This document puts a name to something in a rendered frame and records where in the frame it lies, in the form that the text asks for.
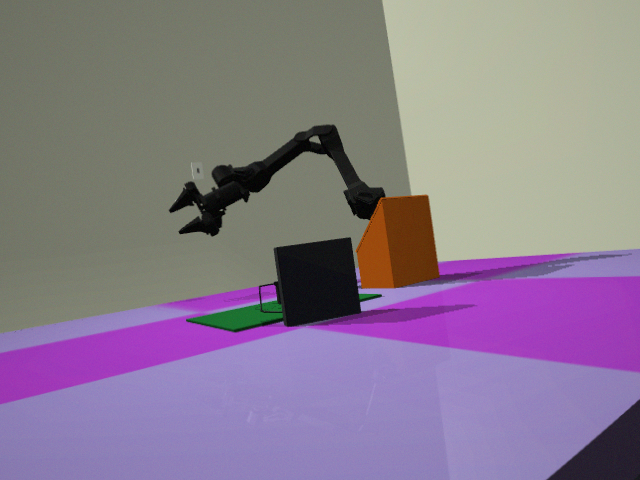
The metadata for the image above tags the green circuit board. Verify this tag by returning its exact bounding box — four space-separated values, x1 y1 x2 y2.
186 294 382 333

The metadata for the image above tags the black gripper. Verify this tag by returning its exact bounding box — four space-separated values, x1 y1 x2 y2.
169 181 228 237

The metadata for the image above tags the black connector plug with cable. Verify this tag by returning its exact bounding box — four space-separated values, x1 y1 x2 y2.
259 281 282 313

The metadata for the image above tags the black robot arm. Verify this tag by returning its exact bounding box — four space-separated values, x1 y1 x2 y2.
212 125 386 220

